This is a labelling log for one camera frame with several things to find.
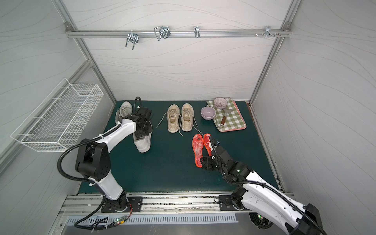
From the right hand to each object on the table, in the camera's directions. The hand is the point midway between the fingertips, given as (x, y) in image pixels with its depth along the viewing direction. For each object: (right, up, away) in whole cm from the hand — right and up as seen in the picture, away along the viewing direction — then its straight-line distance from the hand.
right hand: (206, 157), depth 79 cm
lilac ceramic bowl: (+5, +25, +31) cm, 40 cm away
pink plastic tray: (+31, +22, +32) cm, 49 cm away
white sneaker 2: (-37, +6, +7) cm, 38 cm away
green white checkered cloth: (+20, +21, +31) cm, 43 cm away
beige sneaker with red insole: (-11, +21, +26) cm, 35 cm away
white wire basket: (-72, +18, -13) cm, 75 cm away
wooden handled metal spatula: (+19, +26, +33) cm, 46 cm away
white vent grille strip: (-29, -27, -8) cm, 41 cm away
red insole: (+3, +4, +17) cm, 17 cm away
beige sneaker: (-21, +21, +25) cm, 39 cm away
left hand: (-36, +13, +13) cm, 40 cm away
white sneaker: (-56, +28, +25) cm, 67 cm away
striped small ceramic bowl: (+16, +34, +40) cm, 54 cm away
